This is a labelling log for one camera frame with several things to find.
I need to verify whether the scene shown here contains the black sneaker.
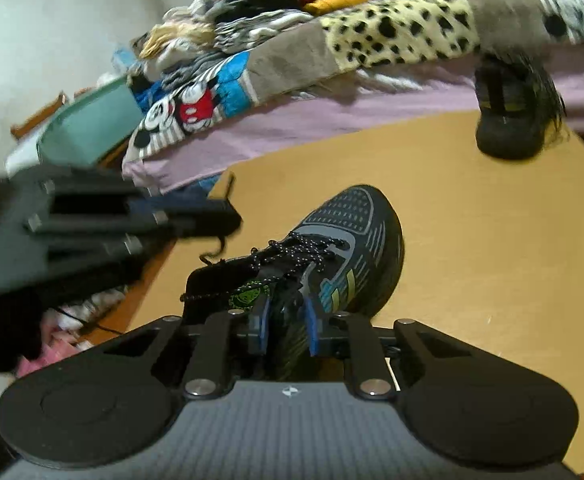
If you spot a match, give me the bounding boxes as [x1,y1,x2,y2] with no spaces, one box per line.
[181,184,403,380]
[474,52,565,162]

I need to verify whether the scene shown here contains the black speckled shoelace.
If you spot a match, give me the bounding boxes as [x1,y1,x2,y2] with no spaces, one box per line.
[180,233,349,304]

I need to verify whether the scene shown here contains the wooden side table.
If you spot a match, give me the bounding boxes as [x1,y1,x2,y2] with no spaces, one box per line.
[9,91,134,172]

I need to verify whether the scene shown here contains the teal storage bin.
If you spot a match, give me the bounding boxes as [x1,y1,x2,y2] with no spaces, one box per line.
[37,77,144,167]

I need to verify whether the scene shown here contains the pink box on floor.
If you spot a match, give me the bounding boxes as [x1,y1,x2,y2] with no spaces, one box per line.
[15,310,93,378]

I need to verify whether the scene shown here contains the purple bed sheet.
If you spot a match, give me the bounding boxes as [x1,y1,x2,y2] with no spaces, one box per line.
[122,46,584,193]

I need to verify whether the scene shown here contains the folded grey striped clothes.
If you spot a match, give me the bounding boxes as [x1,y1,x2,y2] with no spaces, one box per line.
[214,10,313,54]

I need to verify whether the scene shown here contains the folded yellow garment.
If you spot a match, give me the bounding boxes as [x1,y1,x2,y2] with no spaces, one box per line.
[303,0,369,16]

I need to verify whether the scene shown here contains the cartoon patchwork blanket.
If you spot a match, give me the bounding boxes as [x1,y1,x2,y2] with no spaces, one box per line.
[124,0,584,162]

